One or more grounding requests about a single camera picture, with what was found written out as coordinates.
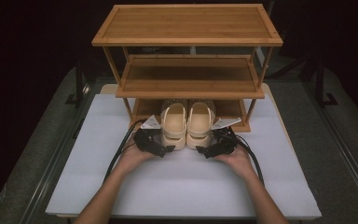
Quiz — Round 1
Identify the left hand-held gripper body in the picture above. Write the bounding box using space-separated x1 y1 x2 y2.
132 114 170 159

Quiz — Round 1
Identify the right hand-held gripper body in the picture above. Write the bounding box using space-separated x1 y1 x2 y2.
204 117 242 159

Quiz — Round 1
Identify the cream clog shoe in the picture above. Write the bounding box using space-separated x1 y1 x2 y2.
186 98 217 150
159 98 188 151

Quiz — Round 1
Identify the three-tier wooden shoe rack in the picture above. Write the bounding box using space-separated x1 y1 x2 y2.
91 3 284 133

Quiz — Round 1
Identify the person's right hand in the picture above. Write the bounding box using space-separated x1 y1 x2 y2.
213 144 256 180

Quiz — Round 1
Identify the person's left hand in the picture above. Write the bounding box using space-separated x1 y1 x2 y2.
117 136 160 175

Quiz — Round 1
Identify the white table cover sheet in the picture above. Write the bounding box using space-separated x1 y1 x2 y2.
45 92 323 219

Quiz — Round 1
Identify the black metal stand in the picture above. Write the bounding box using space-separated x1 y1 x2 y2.
314 57 340 108
64 58 91 107

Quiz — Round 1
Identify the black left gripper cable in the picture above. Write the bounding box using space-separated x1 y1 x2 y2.
103 118 147 183

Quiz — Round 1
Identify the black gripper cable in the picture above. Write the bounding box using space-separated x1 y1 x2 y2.
103 118 147 183
233 134 266 187

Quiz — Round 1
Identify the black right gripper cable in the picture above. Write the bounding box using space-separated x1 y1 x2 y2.
233 134 266 187

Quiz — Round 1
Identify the metal floor rail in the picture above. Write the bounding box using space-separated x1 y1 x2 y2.
302 81 358 216
18 81 102 224

